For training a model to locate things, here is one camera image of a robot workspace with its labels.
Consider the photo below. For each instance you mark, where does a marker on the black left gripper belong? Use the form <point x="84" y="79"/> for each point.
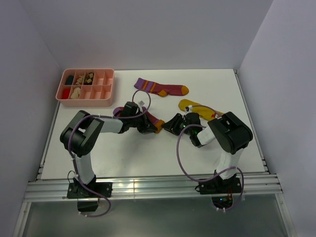
<point x="147" y="127"/>

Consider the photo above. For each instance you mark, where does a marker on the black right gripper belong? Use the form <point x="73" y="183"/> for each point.
<point x="172" y="126"/>

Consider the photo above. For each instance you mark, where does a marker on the maroon sock purple toe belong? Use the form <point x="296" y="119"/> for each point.
<point x="157" y="122"/>

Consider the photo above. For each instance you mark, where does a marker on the brown yellow argyle sock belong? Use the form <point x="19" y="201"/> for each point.
<point x="88" y="80"/>

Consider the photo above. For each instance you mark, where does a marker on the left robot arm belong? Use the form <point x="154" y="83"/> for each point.
<point x="82" y="132"/>

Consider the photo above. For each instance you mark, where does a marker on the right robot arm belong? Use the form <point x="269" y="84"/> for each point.
<point x="228" y="130"/>

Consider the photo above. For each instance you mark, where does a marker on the yellow patterned sock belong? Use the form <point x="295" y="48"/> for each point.
<point x="205" y="112"/>

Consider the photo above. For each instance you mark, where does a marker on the maroon purple striped sock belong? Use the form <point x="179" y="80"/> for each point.
<point x="161" y="90"/>

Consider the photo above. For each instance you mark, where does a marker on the pink compartment organizer box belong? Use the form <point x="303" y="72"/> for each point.
<point x="99" y="94"/>

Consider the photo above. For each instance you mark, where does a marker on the cream white rolled sock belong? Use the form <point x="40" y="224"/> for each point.
<point x="76" y="93"/>

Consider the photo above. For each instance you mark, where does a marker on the cream orange argyle rolled sock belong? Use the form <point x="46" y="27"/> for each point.
<point x="79" y="80"/>

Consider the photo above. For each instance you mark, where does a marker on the red rolled sock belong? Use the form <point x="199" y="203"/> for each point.
<point x="65" y="94"/>

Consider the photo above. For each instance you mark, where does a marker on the dark teal rolled sock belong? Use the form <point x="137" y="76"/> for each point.
<point x="69" y="80"/>

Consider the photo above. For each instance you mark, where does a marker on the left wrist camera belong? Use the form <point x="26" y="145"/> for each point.
<point x="141" y="106"/>

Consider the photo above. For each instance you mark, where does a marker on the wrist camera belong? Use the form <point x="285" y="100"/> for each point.
<point x="189" y="109"/>
<point x="141" y="106"/>

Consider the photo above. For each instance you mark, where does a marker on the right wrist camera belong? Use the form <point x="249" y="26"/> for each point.
<point x="189" y="109"/>

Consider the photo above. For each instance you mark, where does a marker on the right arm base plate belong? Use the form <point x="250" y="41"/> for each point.
<point x="219" y="186"/>

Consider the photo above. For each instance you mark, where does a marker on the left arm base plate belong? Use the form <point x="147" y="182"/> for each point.
<point x="76" y="190"/>

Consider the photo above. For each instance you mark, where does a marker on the aluminium front rail frame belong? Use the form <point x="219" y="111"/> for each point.
<point x="148" y="188"/>

